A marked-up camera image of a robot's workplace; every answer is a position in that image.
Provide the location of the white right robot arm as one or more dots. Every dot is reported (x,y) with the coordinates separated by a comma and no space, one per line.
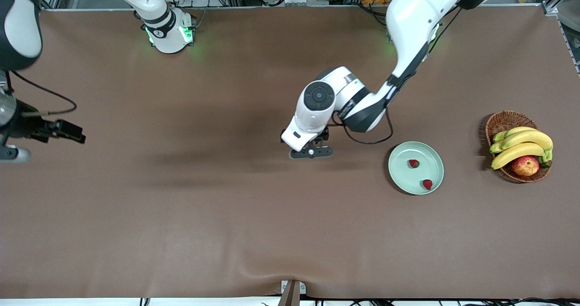
(167,34)

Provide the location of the white terminal block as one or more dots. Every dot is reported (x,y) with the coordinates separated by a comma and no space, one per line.
(303,1)

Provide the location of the pale green round plate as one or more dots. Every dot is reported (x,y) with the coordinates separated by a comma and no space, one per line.
(416,177)

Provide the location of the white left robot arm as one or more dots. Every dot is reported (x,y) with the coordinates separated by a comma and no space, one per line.
(417,16)

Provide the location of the red strawberry green cap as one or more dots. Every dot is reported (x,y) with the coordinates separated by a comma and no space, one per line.
(427,184)
(413,163)

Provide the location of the yellow banana bunch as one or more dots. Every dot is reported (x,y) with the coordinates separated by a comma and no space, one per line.
(521,138)

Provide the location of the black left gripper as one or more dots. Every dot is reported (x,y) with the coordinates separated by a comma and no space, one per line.
(325,135)

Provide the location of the red yellow apple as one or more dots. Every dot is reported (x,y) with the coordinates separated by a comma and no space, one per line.
(525,166)

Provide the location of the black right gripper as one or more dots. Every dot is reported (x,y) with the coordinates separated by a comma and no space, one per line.
(23,124)

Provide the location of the brown table cover cloth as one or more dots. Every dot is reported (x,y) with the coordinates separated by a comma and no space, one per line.
(181,229)

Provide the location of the grey table edge bracket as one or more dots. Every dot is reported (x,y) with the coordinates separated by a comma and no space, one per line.
(292,292)

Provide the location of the brown wicker basket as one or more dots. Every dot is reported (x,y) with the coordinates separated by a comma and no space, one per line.
(503,120)

